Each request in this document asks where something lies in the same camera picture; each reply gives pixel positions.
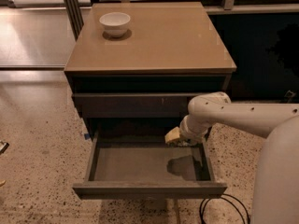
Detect blue tape piece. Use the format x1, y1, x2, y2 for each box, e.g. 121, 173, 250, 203
84, 133, 90, 140

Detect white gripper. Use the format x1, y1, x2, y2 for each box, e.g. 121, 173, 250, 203
164, 115, 209, 144

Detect white ceramic bowl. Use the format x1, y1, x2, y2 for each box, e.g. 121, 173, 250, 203
99, 12, 131, 37

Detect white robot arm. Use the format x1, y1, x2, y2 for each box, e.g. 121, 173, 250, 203
164, 91, 299, 224

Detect crushed 7up can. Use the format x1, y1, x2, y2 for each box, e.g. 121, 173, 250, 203
176, 140, 195, 147

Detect metal object at left edge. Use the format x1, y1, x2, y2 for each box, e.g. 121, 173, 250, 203
0, 141, 9, 154

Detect black floor cable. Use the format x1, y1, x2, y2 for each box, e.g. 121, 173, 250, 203
199, 193, 251, 224

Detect brown drawer cabinet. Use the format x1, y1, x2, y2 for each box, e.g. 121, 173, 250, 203
64, 2, 236, 137

